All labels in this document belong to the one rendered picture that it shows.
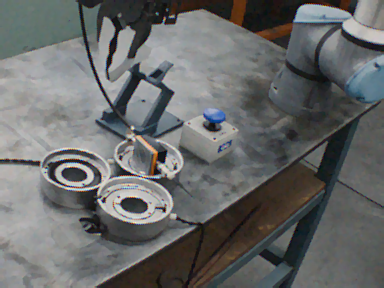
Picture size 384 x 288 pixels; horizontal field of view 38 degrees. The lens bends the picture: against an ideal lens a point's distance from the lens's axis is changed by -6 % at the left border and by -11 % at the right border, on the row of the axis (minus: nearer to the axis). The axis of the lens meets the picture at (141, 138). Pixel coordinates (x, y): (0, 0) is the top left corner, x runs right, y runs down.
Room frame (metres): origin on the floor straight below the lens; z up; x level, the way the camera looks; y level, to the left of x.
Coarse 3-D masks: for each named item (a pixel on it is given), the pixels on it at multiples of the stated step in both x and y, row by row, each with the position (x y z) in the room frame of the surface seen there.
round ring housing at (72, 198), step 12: (48, 156) 0.73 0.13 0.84; (60, 156) 0.75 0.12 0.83; (72, 156) 0.76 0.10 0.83; (84, 156) 0.76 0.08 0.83; (96, 156) 0.76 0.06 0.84; (60, 168) 0.72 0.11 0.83; (72, 168) 0.73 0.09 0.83; (84, 168) 0.73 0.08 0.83; (108, 168) 0.73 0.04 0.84; (48, 180) 0.67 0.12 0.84; (60, 180) 0.69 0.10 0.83; (72, 180) 0.73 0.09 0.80; (84, 180) 0.70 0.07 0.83; (108, 180) 0.70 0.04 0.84; (48, 192) 0.67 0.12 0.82; (60, 192) 0.66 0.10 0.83; (72, 192) 0.66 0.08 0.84; (84, 192) 0.67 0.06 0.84; (96, 192) 0.68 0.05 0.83; (60, 204) 0.67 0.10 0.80; (72, 204) 0.67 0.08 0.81; (84, 204) 0.67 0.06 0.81
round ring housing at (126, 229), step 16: (128, 176) 0.72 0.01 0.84; (112, 192) 0.69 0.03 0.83; (160, 192) 0.70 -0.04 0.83; (96, 208) 0.65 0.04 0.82; (128, 208) 0.69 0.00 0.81; (144, 208) 0.68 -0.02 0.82; (112, 224) 0.62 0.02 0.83; (128, 224) 0.62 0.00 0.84; (144, 224) 0.62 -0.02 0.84; (160, 224) 0.63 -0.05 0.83
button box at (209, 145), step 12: (192, 120) 0.90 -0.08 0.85; (204, 120) 0.91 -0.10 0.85; (192, 132) 0.88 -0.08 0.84; (204, 132) 0.87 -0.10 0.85; (216, 132) 0.88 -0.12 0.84; (228, 132) 0.88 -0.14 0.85; (180, 144) 0.89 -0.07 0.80; (192, 144) 0.87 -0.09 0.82; (204, 144) 0.86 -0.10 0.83; (216, 144) 0.85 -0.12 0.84; (228, 144) 0.88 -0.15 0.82; (204, 156) 0.85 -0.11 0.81; (216, 156) 0.86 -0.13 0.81
